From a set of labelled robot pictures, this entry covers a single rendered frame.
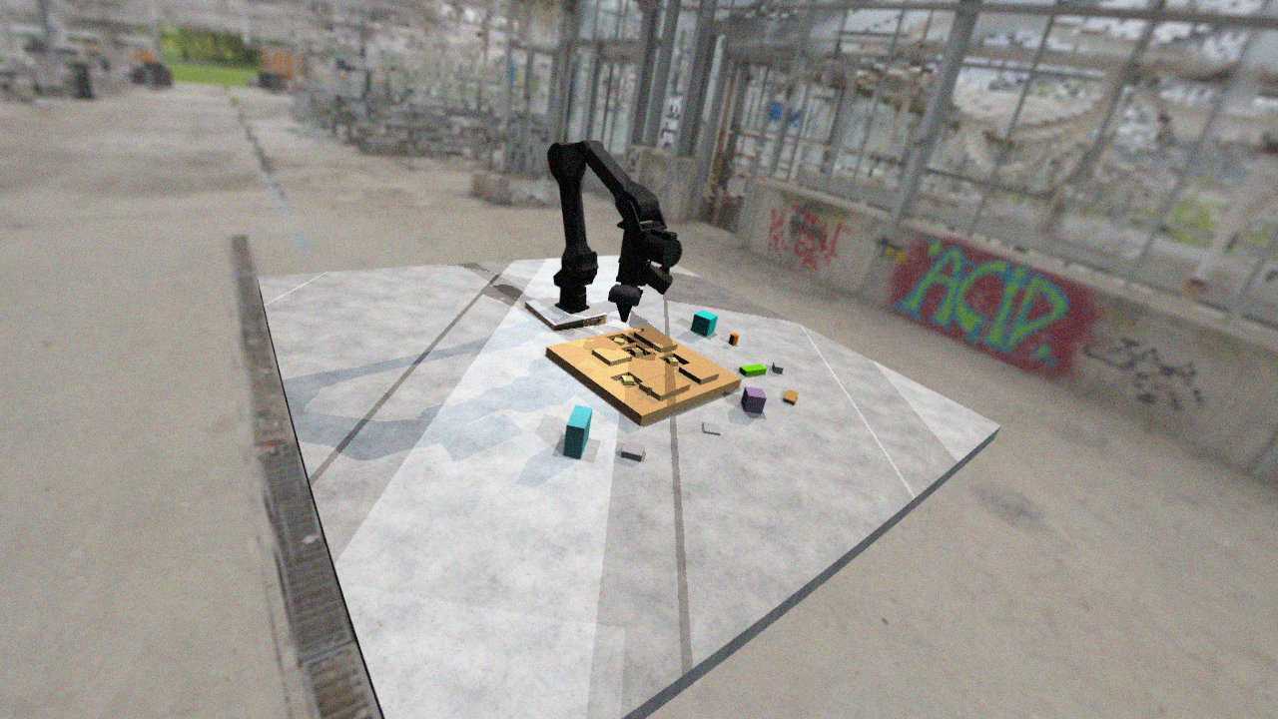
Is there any teal cube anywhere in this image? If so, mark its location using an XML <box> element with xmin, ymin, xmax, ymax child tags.
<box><xmin>691</xmin><ymin>310</ymin><xmax>718</xmax><ymax>336</ymax></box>

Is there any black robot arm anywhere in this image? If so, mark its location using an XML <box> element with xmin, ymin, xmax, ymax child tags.
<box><xmin>547</xmin><ymin>140</ymin><xmax>682</xmax><ymax>315</ymax></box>

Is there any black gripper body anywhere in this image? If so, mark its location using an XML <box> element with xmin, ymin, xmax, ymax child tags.
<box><xmin>608</xmin><ymin>253</ymin><xmax>648</xmax><ymax>307</ymax></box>

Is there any teal block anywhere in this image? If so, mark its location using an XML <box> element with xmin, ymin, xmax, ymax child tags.
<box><xmin>564</xmin><ymin>404</ymin><xmax>592</xmax><ymax>458</ymax></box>

